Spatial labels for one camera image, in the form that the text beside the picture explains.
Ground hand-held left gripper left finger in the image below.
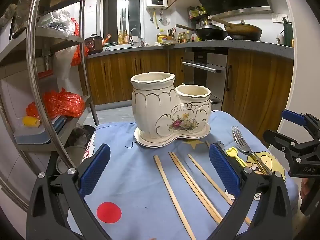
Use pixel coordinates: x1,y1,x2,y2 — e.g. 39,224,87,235
26,144,112,240

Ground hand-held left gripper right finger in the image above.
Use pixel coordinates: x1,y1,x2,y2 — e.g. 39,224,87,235
209,142,294,240

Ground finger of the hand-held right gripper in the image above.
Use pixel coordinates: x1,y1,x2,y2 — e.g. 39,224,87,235
281,109,320,137
263,129,320,164

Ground yellow plastic utensil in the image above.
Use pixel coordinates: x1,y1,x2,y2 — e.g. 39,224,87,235
226,148,248,167

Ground gold metal fork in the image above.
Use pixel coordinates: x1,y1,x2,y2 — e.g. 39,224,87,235
246,152,269,175

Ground silver metal fork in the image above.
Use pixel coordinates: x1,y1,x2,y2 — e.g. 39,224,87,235
232,126,273,175

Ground white floral ceramic utensil holder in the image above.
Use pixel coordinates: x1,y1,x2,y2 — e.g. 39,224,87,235
130,72,212,148

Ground person's right hand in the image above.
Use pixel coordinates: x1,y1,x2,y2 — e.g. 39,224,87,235
300,178,312,202

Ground stack of bowls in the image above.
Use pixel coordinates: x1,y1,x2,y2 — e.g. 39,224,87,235
56,145,87,174

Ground blue cartoon printed cloth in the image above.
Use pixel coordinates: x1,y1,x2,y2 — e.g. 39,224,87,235
66,110,299,240

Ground wooden end cabinet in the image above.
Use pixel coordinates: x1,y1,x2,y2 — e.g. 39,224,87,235
221,49,294,140

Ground grey blue tray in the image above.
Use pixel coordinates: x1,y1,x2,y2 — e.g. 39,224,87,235
13,116,67,145

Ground large red plastic bag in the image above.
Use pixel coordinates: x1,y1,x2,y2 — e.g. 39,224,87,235
26,88,86,119

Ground yellow food item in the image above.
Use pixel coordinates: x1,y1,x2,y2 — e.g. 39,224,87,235
22,116,41,128

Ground dark green bottle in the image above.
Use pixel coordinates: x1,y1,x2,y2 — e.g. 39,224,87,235
284,21,294,47

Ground wooden base cabinets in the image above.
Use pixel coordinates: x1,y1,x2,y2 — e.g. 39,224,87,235
86,49,185,105

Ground built-in steel oven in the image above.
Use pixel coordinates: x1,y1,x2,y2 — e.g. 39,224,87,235
182,48,228,112

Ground brown frying pan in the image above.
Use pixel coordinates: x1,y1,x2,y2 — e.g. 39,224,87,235
208,15,263,41

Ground hanging red plastic bag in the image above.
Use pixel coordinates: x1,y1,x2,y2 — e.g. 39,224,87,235
71,18,90,67

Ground grey kitchen countertop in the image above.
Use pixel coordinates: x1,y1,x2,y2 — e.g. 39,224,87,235
86,39,295,60

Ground black wok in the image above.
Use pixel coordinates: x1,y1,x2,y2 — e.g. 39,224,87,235
176,24,228,40

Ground dark cooking pot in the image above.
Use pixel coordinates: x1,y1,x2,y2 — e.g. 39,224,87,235
84,34,103,55

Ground curved steel bar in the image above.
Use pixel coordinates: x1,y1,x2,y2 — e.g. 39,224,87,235
26,0,78,172

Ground row of condiment bottles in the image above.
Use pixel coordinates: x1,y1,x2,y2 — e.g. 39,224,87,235
176,31,202,43

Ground yellow bottles by window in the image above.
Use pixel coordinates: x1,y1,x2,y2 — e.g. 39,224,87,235
118,30,129,45

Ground steel faucet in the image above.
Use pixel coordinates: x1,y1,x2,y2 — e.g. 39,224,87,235
130,28,142,46

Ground metal shelf rack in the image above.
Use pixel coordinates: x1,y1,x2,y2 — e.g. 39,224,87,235
0,0,100,210

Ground clear plastic bag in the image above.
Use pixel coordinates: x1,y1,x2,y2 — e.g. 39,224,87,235
37,9,76,37

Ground window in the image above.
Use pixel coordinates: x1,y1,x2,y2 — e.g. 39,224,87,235
101,0,147,43

